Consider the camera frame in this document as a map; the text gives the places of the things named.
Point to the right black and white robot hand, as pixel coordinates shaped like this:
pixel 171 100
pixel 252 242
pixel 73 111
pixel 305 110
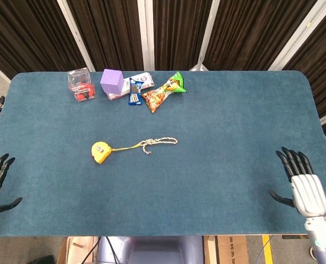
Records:
pixel 309 192

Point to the blue felt table cover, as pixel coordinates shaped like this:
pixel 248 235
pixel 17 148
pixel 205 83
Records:
pixel 207 178

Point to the purple cube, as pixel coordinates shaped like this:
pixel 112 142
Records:
pixel 110 82

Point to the brown curtain white-framed screen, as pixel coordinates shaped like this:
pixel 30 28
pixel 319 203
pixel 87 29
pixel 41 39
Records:
pixel 179 33
pixel 248 33
pixel 322 55
pixel 28 33
pixel 110 33

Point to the plain brown cardboard box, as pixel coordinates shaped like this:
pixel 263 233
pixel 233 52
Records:
pixel 80 247

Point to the white and pink snack packet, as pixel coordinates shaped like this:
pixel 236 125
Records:
pixel 146 79

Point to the yellow tape measure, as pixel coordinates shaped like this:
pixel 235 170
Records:
pixel 100 152

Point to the clear box with red items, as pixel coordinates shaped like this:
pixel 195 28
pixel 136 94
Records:
pixel 81 90

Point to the orange and green snack bag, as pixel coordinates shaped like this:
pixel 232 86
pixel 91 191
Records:
pixel 157 97

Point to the blue cookie packet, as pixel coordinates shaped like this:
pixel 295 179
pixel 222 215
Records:
pixel 135 96

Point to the printed brown cardboard box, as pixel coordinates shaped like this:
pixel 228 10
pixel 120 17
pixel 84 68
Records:
pixel 229 250

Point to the silver-purple robot torso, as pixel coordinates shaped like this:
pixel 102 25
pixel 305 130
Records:
pixel 163 253

